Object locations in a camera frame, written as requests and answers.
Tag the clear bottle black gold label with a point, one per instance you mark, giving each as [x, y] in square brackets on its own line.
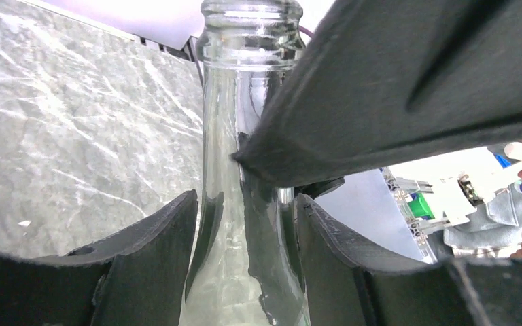
[245, 268]

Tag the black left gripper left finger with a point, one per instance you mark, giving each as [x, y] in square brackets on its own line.
[133, 277]

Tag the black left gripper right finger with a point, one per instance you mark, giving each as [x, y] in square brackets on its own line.
[350, 280]

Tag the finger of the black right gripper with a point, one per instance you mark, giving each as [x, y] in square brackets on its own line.
[384, 82]

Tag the white teleoperation device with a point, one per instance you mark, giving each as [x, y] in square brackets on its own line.
[442, 191]

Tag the person in background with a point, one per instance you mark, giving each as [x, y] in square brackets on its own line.
[493, 231]

